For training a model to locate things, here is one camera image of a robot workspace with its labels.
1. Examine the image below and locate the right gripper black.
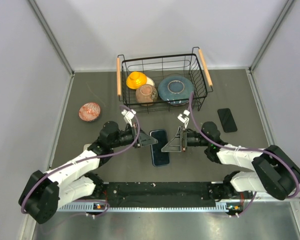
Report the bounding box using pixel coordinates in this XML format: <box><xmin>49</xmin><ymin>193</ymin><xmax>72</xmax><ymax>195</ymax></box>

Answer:
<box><xmin>162</xmin><ymin>126</ymin><xmax>211</xmax><ymax>152</ymax></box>

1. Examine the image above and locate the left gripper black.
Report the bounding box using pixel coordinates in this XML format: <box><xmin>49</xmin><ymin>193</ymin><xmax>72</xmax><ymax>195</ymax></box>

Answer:
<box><xmin>110</xmin><ymin>122</ymin><xmax>158</xmax><ymax>148</ymax></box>

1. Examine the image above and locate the blue smartphone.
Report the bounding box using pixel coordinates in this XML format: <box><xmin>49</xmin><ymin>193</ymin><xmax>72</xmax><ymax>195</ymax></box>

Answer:
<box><xmin>149</xmin><ymin>129</ymin><xmax>170</xmax><ymax>167</ymax></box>

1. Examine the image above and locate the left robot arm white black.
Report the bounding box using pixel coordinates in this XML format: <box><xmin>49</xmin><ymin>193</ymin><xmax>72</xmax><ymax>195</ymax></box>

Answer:
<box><xmin>18</xmin><ymin>121</ymin><xmax>158</xmax><ymax>224</ymax></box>

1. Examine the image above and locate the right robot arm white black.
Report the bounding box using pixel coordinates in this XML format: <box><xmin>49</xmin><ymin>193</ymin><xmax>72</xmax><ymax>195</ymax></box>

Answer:
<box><xmin>161</xmin><ymin>121</ymin><xmax>300</xmax><ymax>200</ymax></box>

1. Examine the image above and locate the brown ceramic bowl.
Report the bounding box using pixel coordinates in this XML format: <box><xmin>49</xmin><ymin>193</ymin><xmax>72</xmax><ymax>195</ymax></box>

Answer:
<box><xmin>135</xmin><ymin>84</ymin><xmax>158</xmax><ymax>107</ymax></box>

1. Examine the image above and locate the blue ceramic plate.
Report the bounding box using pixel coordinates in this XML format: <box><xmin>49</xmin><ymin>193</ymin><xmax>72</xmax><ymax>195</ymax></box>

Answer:
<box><xmin>157</xmin><ymin>75</ymin><xmax>195</xmax><ymax>106</ymax></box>

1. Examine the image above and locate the black smartphone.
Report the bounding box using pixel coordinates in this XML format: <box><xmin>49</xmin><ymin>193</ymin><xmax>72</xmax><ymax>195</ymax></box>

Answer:
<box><xmin>217</xmin><ymin>108</ymin><xmax>238</xmax><ymax>133</ymax></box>

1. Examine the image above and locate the white bowl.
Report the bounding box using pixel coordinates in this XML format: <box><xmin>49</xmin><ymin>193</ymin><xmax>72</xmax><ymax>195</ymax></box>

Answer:
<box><xmin>146</xmin><ymin>77</ymin><xmax>155</xmax><ymax>87</ymax></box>

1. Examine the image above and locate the yellow bowl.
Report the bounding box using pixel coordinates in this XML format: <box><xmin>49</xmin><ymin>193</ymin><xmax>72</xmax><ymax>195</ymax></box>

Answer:
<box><xmin>126</xmin><ymin>71</ymin><xmax>147</xmax><ymax>90</ymax></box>

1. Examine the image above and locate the red patterned bowl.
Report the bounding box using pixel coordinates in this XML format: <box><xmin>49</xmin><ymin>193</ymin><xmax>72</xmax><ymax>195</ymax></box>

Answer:
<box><xmin>78</xmin><ymin>102</ymin><xmax>101</xmax><ymax>122</ymax></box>

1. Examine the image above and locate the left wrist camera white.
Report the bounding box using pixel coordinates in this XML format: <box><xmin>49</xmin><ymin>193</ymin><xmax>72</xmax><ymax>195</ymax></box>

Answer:
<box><xmin>121</xmin><ymin>109</ymin><xmax>136</xmax><ymax>126</ymax></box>

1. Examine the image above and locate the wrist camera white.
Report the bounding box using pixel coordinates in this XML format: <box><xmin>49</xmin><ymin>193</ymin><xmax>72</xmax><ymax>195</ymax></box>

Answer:
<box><xmin>177</xmin><ymin>109</ymin><xmax>190</xmax><ymax>125</ymax></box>
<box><xmin>121</xmin><ymin>109</ymin><xmax>136</xmax><ymax>126</ymax></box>

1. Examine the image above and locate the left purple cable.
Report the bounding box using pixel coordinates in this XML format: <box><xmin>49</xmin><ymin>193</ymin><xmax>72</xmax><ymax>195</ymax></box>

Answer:
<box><xmin>20</xmin><ymin>104</ymin><xmax>141</xmax><ymax>220</ymax></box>

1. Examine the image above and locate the purple cable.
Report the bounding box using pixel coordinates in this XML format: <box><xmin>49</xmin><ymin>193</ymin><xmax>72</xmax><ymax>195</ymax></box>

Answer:
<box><xmin>187</xmin><ymin>91</ymin><xmax>300</xmax><ymax>218</ymax></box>
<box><xmin>20</xmin><ymin>104</ymin><xmax>141</xmax><ymax>220</ymax></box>

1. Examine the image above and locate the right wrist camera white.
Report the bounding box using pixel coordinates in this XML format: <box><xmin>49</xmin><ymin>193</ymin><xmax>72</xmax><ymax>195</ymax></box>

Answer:
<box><xmin>177</xmin><ymin>109</ymin><xmax>190</xmax><ymax>125</ymax></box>

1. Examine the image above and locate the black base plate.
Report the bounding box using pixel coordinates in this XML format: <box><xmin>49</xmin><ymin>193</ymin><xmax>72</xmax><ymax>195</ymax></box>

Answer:
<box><xmin>74</xmin><ymin>181</ymin><xmax>243</xmax><ymax>202</ymax></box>

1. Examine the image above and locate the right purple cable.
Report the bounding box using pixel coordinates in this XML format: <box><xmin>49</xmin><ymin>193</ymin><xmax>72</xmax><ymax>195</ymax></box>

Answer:
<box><xmin>187</xmin><ymin>91</ymin><xmax>300</xmax><ymax>218</ymax></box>

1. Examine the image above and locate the black wire dish basket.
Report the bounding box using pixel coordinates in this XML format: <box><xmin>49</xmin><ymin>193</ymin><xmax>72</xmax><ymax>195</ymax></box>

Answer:
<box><xmin>116</xmin><ymin>46</ymin><xmax>213</xmax><ymax>113</ymax></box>

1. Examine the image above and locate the slotted cable duct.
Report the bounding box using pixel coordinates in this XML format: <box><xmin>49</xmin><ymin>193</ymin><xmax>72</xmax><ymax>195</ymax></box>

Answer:
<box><xmin>57</xmin><ymin>201</ymin><xmax>240</xmax><ymax>213</ymax></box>

